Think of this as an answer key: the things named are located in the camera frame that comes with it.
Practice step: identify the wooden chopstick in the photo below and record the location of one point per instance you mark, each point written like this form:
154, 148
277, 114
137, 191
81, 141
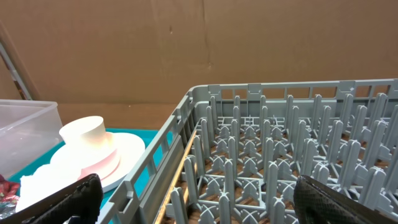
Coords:
175, 179

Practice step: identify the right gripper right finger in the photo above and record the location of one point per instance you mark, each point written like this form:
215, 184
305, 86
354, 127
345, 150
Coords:
316, 203

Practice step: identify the white paper cup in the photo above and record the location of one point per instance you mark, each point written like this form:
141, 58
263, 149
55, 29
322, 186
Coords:
85, 134

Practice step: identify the grey dishwasher rack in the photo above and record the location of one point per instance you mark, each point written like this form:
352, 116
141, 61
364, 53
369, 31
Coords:
252, 143

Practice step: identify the pink plate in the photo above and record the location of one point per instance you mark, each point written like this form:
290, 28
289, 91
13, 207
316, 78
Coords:
112, 162

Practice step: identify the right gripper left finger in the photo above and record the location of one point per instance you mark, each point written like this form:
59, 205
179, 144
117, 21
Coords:
79, 201

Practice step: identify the white napkin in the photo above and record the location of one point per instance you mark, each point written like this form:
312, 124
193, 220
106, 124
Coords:
45, 181

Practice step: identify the clear plastic bin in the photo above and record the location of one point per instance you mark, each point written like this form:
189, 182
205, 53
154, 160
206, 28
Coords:
28, 130

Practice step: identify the red snack wrapper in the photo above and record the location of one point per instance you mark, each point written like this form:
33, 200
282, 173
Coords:
9, 198

